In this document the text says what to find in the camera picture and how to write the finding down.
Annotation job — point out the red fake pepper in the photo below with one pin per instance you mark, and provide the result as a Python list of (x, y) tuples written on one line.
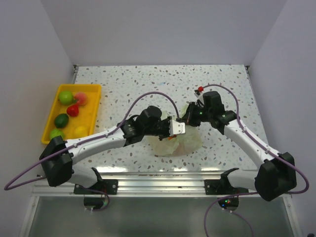
[(73, 110)]

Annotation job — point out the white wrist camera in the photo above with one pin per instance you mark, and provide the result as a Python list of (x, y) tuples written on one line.
[(176, 128), (199, 92)]

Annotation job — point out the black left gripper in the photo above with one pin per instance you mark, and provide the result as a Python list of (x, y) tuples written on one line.
[(166, 121)]

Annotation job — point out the yellow plastic tray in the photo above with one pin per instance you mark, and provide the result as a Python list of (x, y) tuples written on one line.
[(87, 113)]

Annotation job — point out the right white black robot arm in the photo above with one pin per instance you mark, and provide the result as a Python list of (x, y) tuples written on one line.
[(275, 175)]

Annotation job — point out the pale green avocado-print plastic bag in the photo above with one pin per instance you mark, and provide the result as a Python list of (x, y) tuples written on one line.
[(183, 144)]

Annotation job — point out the small green fake lime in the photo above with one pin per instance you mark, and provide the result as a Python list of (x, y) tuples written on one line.
[(55, 133)]

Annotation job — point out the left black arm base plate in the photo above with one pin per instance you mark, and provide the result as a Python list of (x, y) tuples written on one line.
[(102, 186)]

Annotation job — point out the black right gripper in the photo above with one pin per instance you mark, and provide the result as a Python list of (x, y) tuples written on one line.
[(189, 115)]

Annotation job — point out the aluminium rail frame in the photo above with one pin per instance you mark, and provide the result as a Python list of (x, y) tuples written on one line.
[(138, 170)]

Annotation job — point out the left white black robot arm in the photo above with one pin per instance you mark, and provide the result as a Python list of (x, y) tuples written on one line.
[(60, 159)]

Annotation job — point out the dark green fake avocado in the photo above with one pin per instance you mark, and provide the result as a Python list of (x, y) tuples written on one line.
[(61, 121)]

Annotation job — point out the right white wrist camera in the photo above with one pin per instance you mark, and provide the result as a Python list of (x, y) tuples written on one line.
[(199, 92)]

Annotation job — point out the pink peach with leaf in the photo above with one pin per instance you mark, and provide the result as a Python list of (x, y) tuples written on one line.
[(80, 99)]

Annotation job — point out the yellow fake lemon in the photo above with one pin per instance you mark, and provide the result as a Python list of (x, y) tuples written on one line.
[(80, 131)]

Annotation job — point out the bright green fake apple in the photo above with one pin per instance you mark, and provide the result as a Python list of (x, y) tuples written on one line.
[(65, 97)]

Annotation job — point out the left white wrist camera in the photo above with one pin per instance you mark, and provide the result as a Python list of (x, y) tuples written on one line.
[(176, 128)]

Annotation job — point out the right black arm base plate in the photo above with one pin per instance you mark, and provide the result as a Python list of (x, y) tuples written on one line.
[(222, 185)]

